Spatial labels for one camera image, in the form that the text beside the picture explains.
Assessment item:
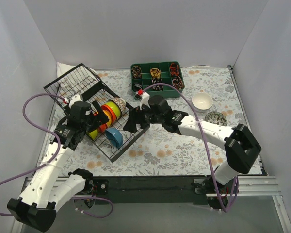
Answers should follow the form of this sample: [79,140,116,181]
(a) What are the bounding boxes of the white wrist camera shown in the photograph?
[64,94,83,108]
[135,90,150,109]

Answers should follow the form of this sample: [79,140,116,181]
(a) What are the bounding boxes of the orange bowl behind lime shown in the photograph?
[101,104,118,124]

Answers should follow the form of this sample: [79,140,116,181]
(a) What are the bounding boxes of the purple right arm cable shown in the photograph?
[135,83,240,213]

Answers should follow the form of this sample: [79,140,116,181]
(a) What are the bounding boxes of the pink floral rolled band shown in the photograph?
[172,76,184,90]

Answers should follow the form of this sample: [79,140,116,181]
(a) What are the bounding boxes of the black wire dish rack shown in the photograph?
[44,63,149,162]

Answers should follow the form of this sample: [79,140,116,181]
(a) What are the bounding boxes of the small lime green bowl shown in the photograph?
[87,129,99,140]

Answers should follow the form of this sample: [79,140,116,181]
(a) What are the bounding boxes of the red orange bowl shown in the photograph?
[98,123,109,133]

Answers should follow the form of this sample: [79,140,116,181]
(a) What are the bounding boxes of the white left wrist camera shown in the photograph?
[64,94,83,108]

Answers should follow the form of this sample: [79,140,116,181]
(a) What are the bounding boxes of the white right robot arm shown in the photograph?
[124,92,261,193]

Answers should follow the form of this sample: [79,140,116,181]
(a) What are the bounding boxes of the white cloth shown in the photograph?
[56,62,97,83]

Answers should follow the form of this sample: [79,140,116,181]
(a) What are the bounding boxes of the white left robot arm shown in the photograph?
[7,101,109,233]

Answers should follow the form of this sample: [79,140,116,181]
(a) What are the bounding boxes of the green compartment tray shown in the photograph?
[130,61,185,98]

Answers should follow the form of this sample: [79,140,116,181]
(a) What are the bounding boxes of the brown spotted rolled band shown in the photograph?
[131,65,142,79]

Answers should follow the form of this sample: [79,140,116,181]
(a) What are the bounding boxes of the brown lattice patterned bowl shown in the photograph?
[111,97,126,113]

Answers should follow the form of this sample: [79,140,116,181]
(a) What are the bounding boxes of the black base bar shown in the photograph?
[87,174,236,206]

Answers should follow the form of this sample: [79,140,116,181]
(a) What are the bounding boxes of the yellow rolled band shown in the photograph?
[150,68,161,77]

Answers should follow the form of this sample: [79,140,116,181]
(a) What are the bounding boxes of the red floral patterned bowl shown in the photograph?
[204,111,228,126]

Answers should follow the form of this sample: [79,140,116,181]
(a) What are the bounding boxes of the yellow orange bowl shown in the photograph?
[103,110,112,128]

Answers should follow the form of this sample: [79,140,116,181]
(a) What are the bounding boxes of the orange black rolled band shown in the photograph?
[169,62,180,77]

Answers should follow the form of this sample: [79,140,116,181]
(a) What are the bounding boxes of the white bowl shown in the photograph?
[192,92,213,111]

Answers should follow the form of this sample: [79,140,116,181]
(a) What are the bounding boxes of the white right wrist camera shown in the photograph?
[135,90,150,109]

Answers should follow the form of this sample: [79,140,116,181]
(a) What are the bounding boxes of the blue bowl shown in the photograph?
[105,128,124,149]

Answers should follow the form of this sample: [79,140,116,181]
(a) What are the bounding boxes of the aluminium frame rail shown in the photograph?
[11,176,291,233]

